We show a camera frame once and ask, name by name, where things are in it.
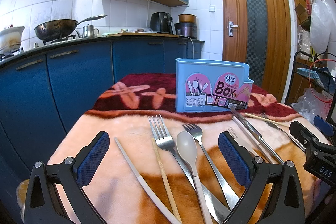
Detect wooden door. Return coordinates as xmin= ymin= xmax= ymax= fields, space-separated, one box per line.
xmin=223 ymin=0 xmax=291 ymax=101

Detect steel table knife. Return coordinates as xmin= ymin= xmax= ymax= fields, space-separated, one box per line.
xmin=230 ymin=107 xmax=285 ymax=164

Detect wooden cutting board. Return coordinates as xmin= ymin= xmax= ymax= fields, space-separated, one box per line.
xmin=102 ymin=32 xmax=180 ymax=38

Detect light blue utensil box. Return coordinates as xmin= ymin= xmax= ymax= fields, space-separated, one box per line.
xmin=175 ymin=59 xmax=253 ymax=113

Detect white plastic chopstick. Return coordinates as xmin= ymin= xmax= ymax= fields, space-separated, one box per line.
xmin=114 ymin=137 xmax=181 ymax=224

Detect beige plastic spoon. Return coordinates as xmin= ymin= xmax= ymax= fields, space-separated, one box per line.
xmin=176 ymin=131 xmax=213 ymax=224

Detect gas stove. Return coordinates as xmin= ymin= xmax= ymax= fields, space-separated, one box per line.
xmin=1 ymin=35 xmax=76 ymax=61

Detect small fork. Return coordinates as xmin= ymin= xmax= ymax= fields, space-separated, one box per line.
xmin=228 ymin=127 xmax=259 ymax=156

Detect black wok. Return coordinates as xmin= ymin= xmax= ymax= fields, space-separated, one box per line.
xmin=34 ymin=14 xmax=106 ymax=42

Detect rice cooker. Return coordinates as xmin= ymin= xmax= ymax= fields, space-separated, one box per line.
xmin=174 ymin=22 xmax=197 ymax=39

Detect black air fryer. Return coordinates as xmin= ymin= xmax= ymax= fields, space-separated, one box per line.
xmin=150 ymin=12 xmax=176 ymax=35

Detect steel teapot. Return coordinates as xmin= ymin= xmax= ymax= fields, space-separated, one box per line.
xmin=76 ymin=24 xmax=100 ymax=38

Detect large steel fork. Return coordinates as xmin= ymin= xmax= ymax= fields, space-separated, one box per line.
xmin=149 ymin=115 xmax=230 ymax=223

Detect brown pot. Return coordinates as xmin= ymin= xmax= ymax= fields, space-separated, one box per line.
xmin=179 ymin=14 xmax=197 ymax=24

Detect white power cord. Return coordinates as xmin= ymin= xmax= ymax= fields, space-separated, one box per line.
xmin=179 ymin=35 xmax=195 ymax=59

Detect white plastic bag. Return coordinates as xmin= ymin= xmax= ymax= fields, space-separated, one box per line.
xmin=310 ymin=0 xmax=333 ymax=54

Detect white pot on stove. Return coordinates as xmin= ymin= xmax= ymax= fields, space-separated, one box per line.
xmin=0 ymin=26 xmax=25 ymax=53

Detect red pink floral blanket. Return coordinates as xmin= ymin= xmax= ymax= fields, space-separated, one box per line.
xmin=24 ymin=73 xmax=330 ymax=223

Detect blue base cabinets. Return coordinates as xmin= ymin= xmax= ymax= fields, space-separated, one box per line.
xmin=1 ymin=37 xmax=203 ymax=223

